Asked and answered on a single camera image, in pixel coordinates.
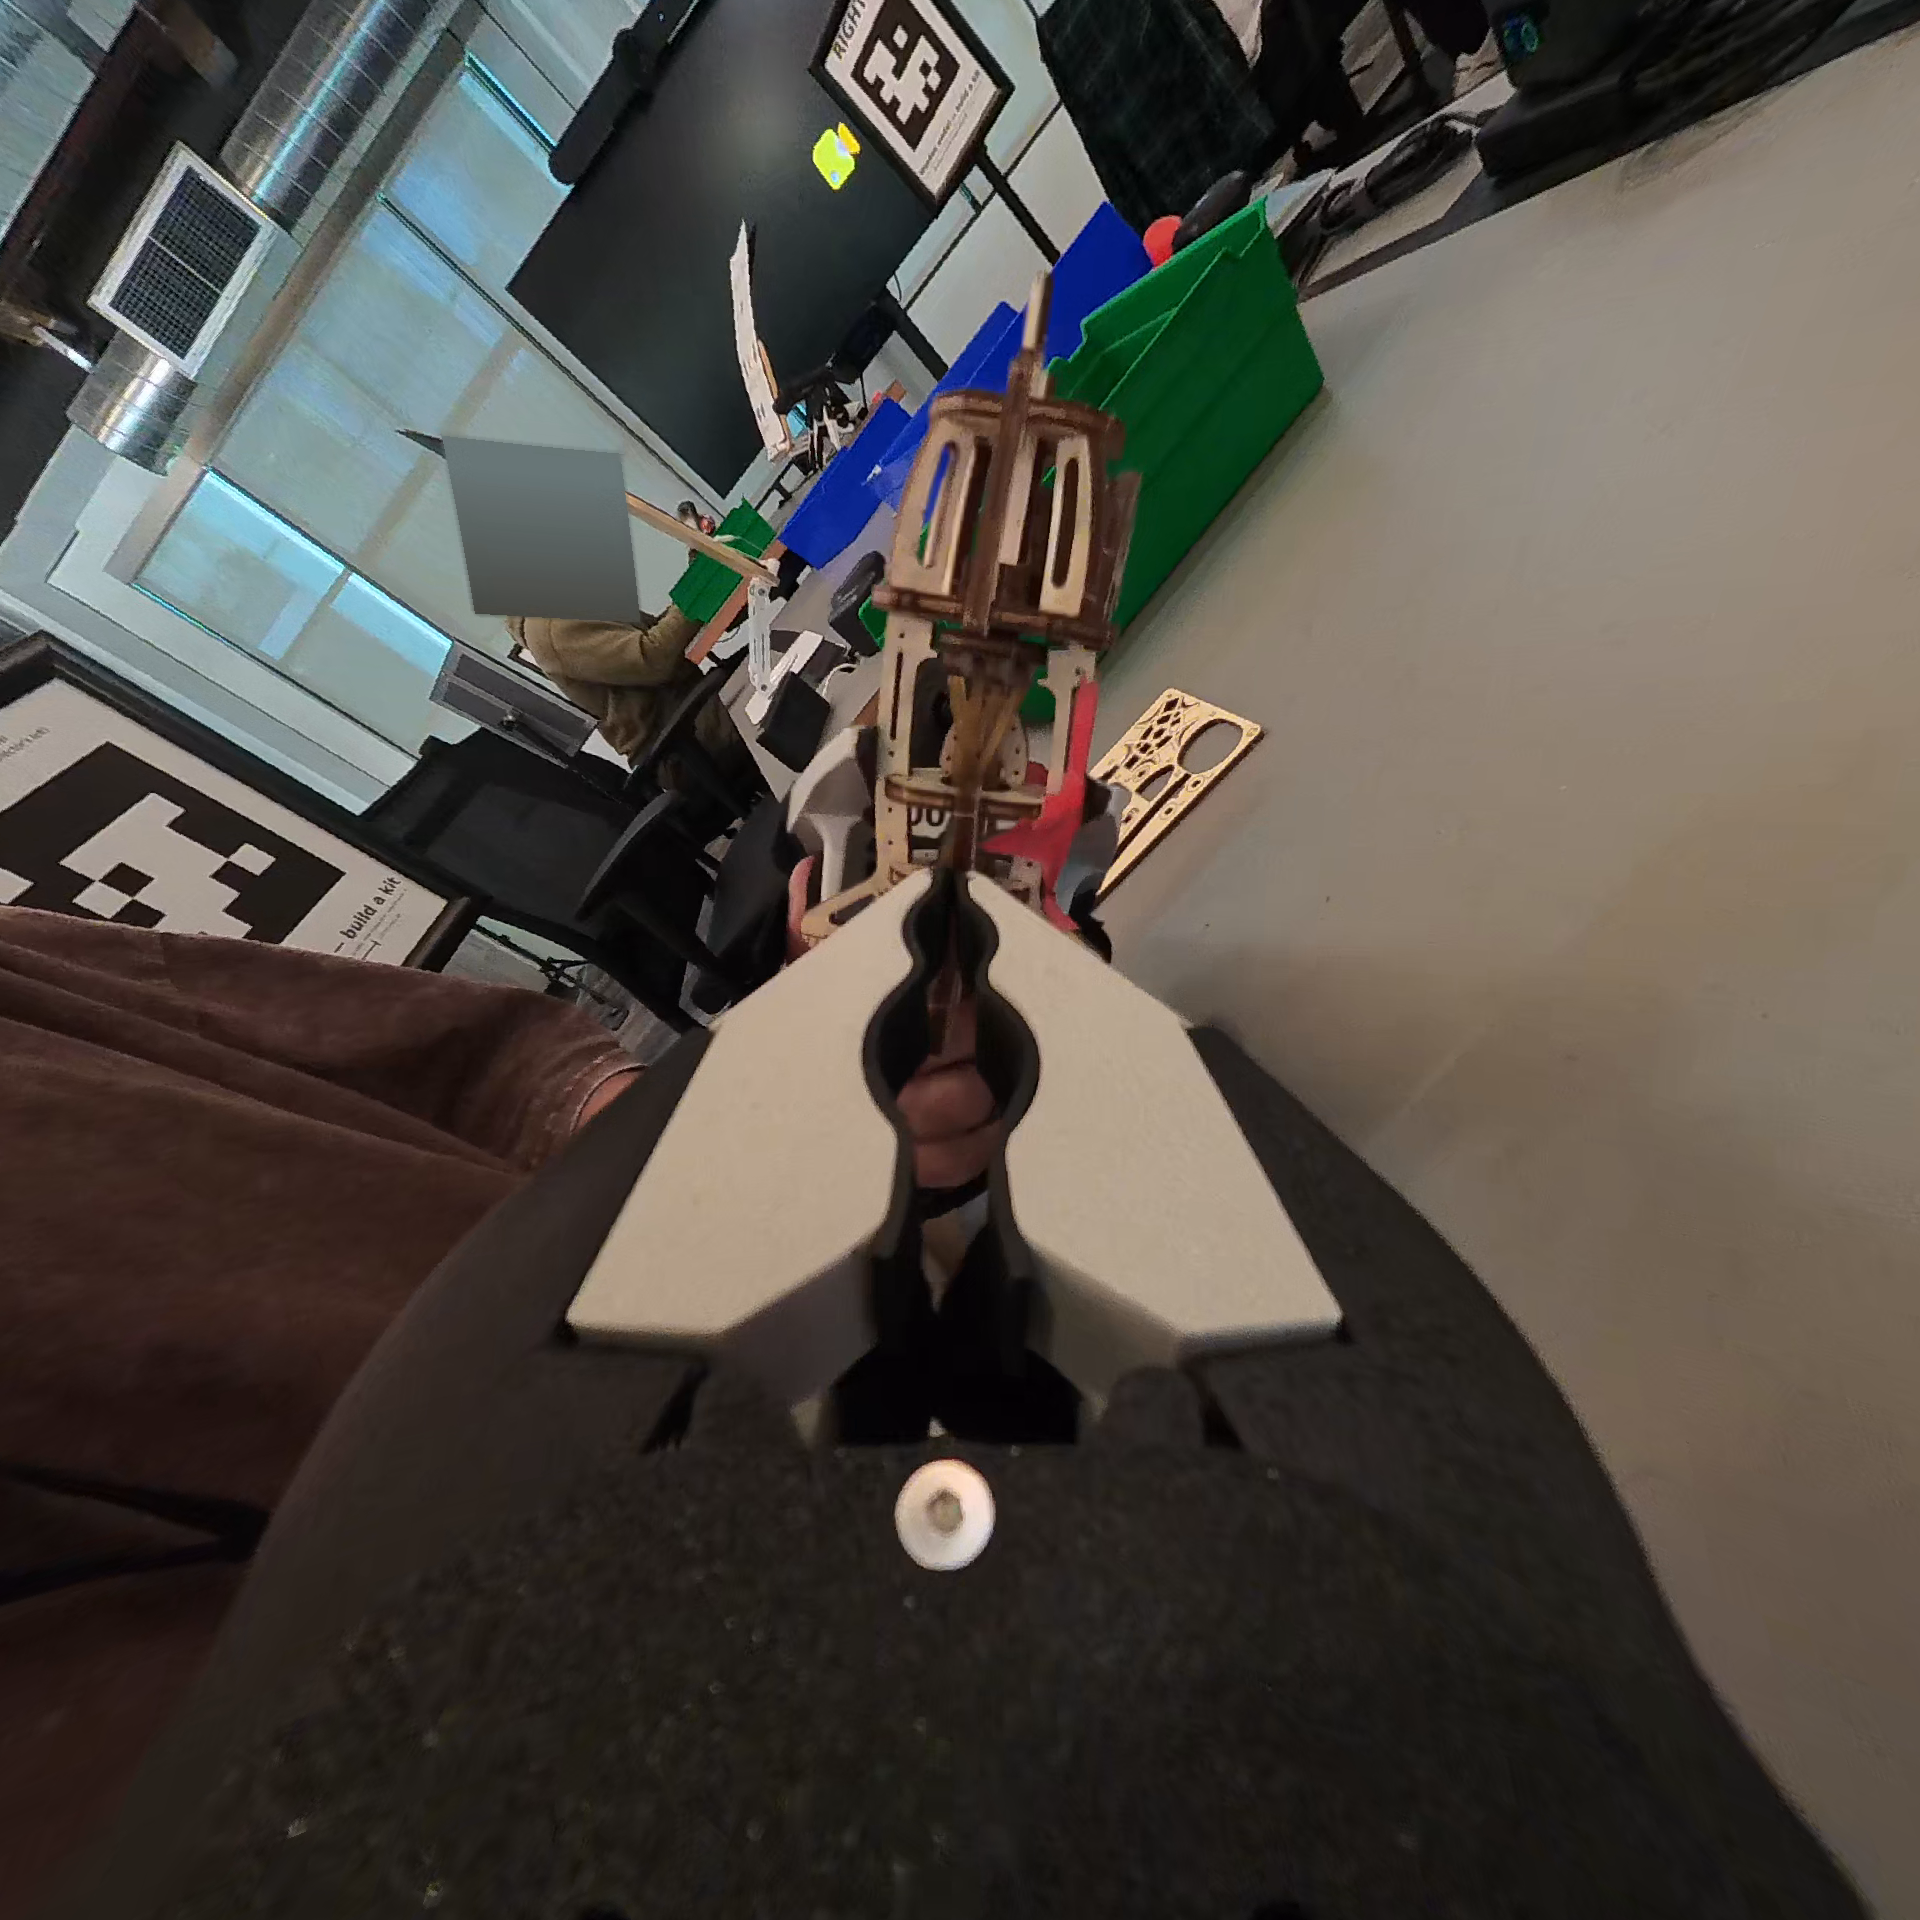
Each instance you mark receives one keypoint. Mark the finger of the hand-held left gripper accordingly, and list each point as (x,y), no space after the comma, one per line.
(835,803)

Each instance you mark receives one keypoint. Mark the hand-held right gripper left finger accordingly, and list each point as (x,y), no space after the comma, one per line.
(734,1184)

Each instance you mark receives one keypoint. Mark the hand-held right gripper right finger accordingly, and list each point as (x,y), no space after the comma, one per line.
(1184,1184)

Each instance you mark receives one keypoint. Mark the wooden mechanical model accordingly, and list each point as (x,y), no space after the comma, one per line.
(996,571)

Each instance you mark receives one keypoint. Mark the person's left forearm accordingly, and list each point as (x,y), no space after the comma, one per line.
(224,1200)

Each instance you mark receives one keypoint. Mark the person's left hand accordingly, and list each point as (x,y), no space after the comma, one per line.
(948,1119)

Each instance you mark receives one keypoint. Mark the black office chair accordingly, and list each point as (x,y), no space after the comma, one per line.
(675,901)

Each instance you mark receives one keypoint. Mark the red plastic part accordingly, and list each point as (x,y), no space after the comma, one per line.
(1049,844)

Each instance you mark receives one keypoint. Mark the small green plastic bin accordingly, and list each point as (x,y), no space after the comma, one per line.
(722,564)

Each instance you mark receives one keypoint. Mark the wooden board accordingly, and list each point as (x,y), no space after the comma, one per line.
(701,541)

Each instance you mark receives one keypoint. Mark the blue plastic bin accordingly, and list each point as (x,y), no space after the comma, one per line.
(1097,278)
(901,480)

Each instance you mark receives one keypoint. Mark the grey metal box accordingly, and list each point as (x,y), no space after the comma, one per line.
(510,703)

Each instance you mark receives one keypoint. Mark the laser-cut wooden part sheet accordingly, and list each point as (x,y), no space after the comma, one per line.
(1177,774)

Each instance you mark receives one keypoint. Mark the white paper sign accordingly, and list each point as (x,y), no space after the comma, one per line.
(757,345)

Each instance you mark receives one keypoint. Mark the large black monitor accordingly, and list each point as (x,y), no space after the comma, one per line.
(721,255)

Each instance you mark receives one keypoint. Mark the red round object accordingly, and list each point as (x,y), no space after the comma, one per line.
(1162,237)

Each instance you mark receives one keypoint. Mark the large framed black-white tag poster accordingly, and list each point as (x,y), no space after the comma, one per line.
(149,839)

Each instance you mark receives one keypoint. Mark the dark plaid cloth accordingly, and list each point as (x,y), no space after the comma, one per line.
(1154,89)

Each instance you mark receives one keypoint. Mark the white vent grille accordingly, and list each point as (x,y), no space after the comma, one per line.
(182,260)

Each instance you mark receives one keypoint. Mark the black electronic device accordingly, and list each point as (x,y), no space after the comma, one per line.
(1635,89)

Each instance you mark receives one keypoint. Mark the silver air duct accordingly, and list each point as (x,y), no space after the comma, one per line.
(283,135)

